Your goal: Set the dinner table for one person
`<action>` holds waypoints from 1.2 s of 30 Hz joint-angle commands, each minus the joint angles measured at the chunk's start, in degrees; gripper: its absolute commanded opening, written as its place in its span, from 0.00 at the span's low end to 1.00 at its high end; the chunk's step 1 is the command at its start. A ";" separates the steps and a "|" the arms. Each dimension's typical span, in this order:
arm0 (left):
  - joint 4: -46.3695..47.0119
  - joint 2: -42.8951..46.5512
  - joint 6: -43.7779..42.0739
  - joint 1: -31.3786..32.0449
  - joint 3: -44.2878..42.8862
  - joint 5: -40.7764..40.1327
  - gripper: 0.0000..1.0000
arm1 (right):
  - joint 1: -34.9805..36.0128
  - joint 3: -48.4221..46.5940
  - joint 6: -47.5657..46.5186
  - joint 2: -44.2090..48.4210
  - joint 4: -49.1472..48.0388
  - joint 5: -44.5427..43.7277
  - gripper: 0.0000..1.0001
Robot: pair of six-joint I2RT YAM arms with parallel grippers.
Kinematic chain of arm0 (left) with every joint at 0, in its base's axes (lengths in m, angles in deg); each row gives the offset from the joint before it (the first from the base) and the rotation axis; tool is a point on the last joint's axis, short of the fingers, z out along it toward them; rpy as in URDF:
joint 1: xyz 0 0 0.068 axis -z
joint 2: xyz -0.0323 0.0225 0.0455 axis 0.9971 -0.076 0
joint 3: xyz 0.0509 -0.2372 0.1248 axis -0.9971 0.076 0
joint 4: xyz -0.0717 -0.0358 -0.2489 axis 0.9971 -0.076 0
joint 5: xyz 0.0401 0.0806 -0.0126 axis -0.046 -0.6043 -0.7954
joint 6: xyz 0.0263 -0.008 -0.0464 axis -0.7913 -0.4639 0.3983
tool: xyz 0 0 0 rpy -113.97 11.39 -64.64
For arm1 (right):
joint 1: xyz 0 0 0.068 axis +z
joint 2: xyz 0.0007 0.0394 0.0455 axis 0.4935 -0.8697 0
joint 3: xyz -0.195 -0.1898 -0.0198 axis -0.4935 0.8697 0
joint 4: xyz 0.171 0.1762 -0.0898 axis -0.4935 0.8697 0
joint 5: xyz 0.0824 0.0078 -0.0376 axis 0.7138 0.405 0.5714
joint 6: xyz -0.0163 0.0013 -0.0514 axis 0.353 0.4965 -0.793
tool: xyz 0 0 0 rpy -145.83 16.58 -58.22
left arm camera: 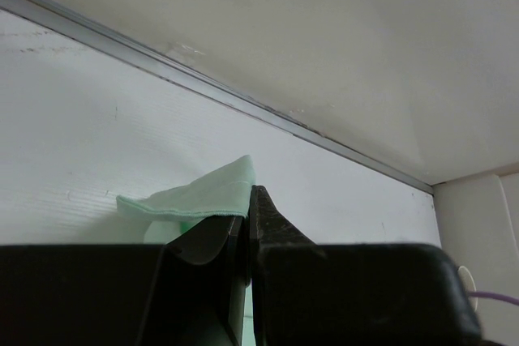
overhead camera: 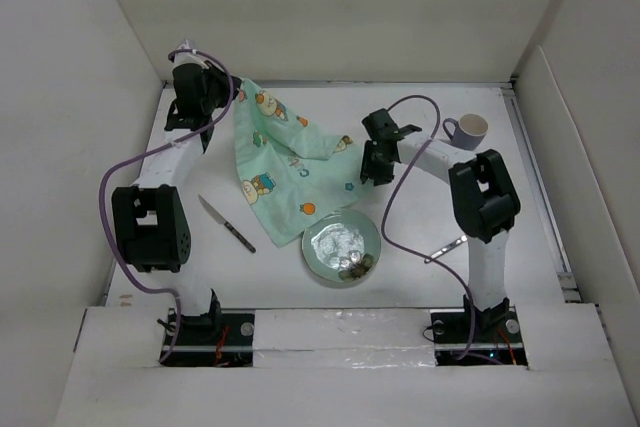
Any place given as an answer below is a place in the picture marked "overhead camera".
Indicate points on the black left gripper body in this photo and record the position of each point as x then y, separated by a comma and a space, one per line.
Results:
216, 89

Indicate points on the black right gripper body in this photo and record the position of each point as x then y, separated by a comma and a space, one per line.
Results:
375, 166

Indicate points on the green cartoon print cloth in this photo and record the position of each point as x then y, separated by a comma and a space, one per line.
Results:
292, 173

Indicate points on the pale green floral plate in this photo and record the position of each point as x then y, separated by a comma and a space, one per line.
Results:
343, 248

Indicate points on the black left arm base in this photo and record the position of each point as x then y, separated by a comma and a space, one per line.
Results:
220, 339

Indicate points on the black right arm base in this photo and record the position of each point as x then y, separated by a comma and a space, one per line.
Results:
493, 339

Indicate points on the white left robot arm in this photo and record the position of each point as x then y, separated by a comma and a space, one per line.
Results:
151, 228

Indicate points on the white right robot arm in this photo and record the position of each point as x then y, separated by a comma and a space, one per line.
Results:
484, 199

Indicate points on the lilac ceramic mug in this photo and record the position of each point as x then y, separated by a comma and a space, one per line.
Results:
467, 132

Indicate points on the silver metal fork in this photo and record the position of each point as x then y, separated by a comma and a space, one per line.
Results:
446, 249

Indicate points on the black handled table knife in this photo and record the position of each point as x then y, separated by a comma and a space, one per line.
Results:
216, 216

